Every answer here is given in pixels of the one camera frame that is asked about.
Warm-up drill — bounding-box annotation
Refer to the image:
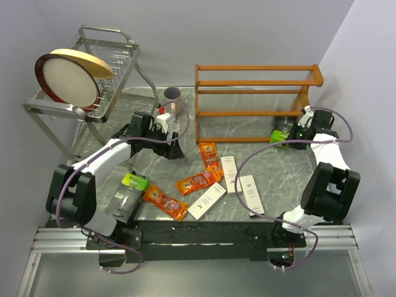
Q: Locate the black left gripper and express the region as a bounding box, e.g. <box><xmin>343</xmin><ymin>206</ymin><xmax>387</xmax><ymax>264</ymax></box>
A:
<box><xmin>142</xmin><ymin>125</ymin><xmax>184</xmax><ymax>160</ymax></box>

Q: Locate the black green razor box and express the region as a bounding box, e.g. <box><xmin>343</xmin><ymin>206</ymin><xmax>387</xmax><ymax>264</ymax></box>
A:
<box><xmin>270</xmin><ymin>116</ymin><xmax>296</xmax><ymax>144</ymax></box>
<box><xmin>105</xmin><ymin>173</ymin><xmax>149</xmax><ymax>225</ymax></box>

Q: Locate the orange wooden shelf rack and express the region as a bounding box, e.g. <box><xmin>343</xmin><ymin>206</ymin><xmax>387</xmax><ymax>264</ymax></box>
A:
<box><xmin>194</xmin><ymin>64</ymin><xmax>324</xmax><ymax>143</ymax></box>

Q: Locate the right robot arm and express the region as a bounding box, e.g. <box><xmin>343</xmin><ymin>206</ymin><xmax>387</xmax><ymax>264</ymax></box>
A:
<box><xmin>270</xmin><ymin>105</ymin><xmax>361</xmax><ymax>246</ymax></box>

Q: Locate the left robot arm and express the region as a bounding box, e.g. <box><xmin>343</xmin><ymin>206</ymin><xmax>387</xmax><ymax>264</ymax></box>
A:
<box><xmin>46</xmin><ymin>112</ymin><xmax>184</xmax><ymax>249</ymax></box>

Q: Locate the orange razor pack upper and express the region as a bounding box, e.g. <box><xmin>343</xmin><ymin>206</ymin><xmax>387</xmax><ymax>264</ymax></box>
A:
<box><xmin>199</xmin><ymin>142</ymin><xmax>220</xmax><ymax>171</ymax></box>

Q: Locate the orange razor pack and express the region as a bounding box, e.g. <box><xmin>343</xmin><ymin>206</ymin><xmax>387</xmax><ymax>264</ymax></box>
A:
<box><xmin>143</xmin><ymin>184</ymin><xmax>189</xmax><ymax>221</ymax></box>
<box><xmin>199</xmin><ymin>142</ymin><xmax>220</xmax><ymax>171</ymax></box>
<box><xmin>175</xmin><ymin>166</ymin><xmax>223</xmax><ymax>196</ymax></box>

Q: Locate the orange razor pack middle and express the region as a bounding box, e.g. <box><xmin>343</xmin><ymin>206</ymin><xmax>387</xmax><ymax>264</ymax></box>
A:
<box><xmin>175</xmin><ymin>166</ymin><xmax>223</xmax><ymax>196</ymax></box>

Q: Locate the pink mug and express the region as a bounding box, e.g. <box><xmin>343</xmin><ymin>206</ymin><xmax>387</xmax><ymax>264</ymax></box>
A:
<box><xmin>163</xmin><ymin>87</ymin><xmax>183</xmax><ymax>119</ymax></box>

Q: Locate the white box middle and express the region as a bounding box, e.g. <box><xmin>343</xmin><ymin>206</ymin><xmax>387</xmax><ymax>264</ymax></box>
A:
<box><xmin>220</xmin><ymin>155</ymin><xmax>242</xmax><ymax>194</ymax></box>

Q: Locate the white box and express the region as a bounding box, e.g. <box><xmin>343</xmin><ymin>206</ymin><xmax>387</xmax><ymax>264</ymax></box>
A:
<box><xmin>239</xmin><ymin>175</ymin><xmax>265</xmax><ymax>217</ymax></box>
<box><xmin>187</xmin><ymin>182</ymin><xmax>226</xmax><ymax>220</ymax></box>
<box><xmin>220</xmin><ymin>155</ymin><xmax>242</xmax><ymax>194</ymax></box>

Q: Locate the orange razor pack lower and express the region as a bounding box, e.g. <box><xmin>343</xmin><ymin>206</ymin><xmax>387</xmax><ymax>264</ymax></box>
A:
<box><xmin>143</xmin><ymin>184</ymin><xmax>189</xmax><ymax>221</ymax></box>

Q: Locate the white box left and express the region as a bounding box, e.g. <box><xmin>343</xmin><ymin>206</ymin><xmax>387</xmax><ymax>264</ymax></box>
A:
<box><xmin>187</xmin><ymin>182</ymin><xmax>226</xmax><ymax>220</ymax></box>

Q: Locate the white box right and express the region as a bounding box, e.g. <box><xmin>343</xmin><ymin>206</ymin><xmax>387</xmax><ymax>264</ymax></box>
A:
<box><xmin>239</xmin><ymin>175</ymin><xmax>265</xmax><ymax>217</ymax></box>

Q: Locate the tan wooden plate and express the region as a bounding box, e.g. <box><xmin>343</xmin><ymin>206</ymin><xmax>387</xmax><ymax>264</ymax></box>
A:
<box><xmin>51</xmin><ymin>48</ymin><xmax>114</xmax><ymax>79</ymax></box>

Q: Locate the steel dish rack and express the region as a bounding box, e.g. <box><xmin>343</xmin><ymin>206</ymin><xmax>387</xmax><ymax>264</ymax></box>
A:
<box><xmin>22</xmin><ymin>24</ymin><xmax>159</xmax><ymax>160</ymax></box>

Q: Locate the red rimmed white plate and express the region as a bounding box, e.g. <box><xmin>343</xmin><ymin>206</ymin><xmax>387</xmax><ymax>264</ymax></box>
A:
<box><xmin>35</xmin><ymin>54</ymin><xmax>100</xmax><ymax>113</ymax></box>

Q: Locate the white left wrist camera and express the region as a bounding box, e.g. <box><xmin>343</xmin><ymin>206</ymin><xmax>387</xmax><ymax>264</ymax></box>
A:
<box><xmin>156</xmin><ymin>113</ymin><xmax>174</xmax><ymax>133</ymax></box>

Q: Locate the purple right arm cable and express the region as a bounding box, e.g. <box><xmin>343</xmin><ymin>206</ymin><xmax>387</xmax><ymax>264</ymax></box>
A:
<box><xmin>235</xmin><ymin>106</ymin><xmax>354</xmax><ymax>270</ymax></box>

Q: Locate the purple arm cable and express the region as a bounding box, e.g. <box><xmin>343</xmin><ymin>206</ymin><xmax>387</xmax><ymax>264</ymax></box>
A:
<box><xmin>55</xmin><ymin>99</ymin><xmax>190</xmax><ymax>275</ymax></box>
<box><xmin>235</xmin><ymin>106</ymin><xmax>354</xmax><ymax>270</ymax></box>

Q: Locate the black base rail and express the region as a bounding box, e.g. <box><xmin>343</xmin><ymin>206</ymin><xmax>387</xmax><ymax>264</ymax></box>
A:
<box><xmin>85</xmin><ymin>220</ymin><xmax>306</xmax><ymax>264</ymax></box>

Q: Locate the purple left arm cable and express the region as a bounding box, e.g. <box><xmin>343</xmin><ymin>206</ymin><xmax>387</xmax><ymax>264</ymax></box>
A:
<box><xmin>55</xmin><ymin>99</ymin><xmax>190</xmax><ymax>275</ymax></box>

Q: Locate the aluminium frame rail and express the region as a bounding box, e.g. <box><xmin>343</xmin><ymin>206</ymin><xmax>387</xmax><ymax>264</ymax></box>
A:
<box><xmin>17</xmin><ymin>228</ymin><xmax>125</xmax><ymax>296</ymax></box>

